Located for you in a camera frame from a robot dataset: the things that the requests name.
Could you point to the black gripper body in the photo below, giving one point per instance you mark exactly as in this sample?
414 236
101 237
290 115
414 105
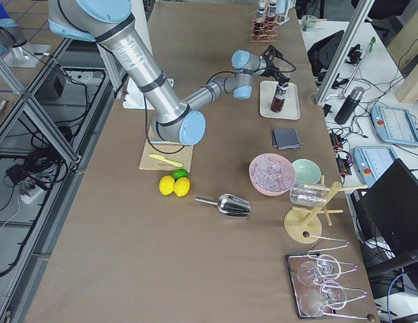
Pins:
272 70

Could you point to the copper wire bottle basket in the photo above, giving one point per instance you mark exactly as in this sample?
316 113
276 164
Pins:
264 26

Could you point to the tea bottle white cap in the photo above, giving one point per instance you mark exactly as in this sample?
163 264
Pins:
271 13
279 97
260 15

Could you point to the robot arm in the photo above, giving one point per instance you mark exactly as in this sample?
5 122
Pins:
112 25
10 35

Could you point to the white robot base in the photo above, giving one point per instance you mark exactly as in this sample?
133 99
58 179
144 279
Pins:
134 99

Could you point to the clear wine glass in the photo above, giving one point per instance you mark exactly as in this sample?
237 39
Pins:
284 67

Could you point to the cream rabbit tray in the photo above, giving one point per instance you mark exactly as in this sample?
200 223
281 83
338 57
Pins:
291 106

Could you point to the grey folded cloth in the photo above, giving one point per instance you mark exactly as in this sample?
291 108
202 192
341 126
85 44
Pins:
286 139

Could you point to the black thermos steel cap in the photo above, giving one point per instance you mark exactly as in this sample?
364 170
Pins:
349 105

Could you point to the green bowl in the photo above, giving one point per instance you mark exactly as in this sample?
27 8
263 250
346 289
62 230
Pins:
306 171

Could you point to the pink bowl with ice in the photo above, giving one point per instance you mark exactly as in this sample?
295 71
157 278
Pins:
271 174

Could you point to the clear glass mug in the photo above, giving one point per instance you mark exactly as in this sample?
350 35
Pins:
310 195

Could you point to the blue teach pendant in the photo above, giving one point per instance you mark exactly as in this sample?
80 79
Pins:
373 161
394 125

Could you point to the bamboo cutting board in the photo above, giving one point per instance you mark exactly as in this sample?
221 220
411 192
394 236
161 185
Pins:
170 150

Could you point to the steel ice scoop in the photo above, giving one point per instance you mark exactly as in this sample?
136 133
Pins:
229 205

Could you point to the green lime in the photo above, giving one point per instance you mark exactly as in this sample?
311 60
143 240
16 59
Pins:
179 173

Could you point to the yellow plastic knife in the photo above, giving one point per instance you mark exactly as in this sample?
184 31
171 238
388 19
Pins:
164 159

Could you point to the yellow lemon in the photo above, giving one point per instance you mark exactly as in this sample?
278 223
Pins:
182 186
166 185

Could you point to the wooden cup rack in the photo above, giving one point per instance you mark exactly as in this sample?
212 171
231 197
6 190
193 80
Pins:
303 224

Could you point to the black monitor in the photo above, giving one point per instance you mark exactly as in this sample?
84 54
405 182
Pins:
389 209

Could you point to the inverted wine glass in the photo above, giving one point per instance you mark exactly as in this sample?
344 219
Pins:
318 270
324 301

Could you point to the black glass holder tray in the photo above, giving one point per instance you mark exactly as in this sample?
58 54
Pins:
298 289

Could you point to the aluminium frame post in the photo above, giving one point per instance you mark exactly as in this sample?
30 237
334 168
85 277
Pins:
359 16

